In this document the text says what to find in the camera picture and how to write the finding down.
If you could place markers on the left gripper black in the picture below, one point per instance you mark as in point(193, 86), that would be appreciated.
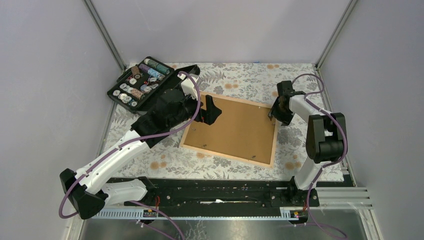
point(208, 116)

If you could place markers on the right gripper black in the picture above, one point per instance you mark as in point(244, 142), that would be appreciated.
point(285, 120)

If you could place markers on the brown frame backing board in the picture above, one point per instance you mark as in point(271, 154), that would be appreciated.
point(238, 129)

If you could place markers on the wooden picture frame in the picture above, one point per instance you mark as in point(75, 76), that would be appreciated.
point(275, 145)

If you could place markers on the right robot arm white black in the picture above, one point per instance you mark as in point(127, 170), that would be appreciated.
point(325, 141)

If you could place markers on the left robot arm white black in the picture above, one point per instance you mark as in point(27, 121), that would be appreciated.
point(88, 189)

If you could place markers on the light blue thread spool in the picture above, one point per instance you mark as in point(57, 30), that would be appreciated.
point(154, 73)

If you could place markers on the teal thread spool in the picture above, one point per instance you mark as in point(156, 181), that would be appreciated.
point(157, 66)

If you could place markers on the black sewing kit case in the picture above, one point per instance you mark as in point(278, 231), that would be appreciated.
point(138, 95)

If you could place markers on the purple thread spool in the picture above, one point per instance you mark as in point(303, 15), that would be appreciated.
point(146, 69)

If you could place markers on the brown thread spool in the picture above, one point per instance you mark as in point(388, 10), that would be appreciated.
point(135, 71)

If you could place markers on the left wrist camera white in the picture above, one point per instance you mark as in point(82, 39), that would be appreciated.
point(188, 87)

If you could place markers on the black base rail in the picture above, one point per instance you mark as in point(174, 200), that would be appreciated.
point(225, 197)

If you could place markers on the right aluminium corner post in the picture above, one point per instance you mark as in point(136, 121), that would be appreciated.
point(334, 36)

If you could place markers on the aluminium corner post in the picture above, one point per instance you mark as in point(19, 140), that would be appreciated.
point(104, 33)
point(334, 36)

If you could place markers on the grey slotted cable duct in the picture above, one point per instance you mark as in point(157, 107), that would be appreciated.
point(147, 214)

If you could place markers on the left aluminium corner post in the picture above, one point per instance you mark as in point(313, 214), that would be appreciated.
point(104, 33)

